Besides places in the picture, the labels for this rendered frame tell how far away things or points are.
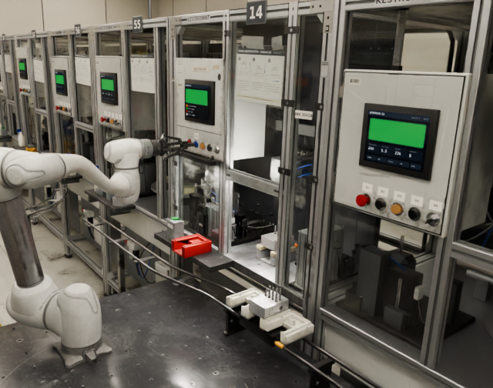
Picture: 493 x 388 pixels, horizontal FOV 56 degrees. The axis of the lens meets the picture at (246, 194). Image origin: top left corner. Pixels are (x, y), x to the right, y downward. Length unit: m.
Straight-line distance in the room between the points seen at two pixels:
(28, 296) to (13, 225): 0.30
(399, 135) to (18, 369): 1.59
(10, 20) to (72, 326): 7.74
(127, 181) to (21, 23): 7.38
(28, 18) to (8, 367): 7.80
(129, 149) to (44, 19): 7.41
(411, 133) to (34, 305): 1.49
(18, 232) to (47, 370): 0.53
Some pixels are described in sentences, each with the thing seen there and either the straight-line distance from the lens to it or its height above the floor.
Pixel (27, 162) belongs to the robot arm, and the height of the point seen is 1.48.
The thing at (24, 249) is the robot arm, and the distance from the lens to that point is 1.91.
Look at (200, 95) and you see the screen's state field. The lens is 2.24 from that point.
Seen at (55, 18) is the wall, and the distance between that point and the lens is 9.47.
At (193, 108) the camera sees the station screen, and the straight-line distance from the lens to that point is 2.29.
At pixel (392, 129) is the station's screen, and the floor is 1.63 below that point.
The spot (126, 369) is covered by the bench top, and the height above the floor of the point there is 0.68.
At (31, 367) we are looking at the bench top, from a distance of 2.04.
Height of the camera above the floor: 1.80
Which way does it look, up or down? 15 degrees down
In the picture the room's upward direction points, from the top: 2 degrees clockwise
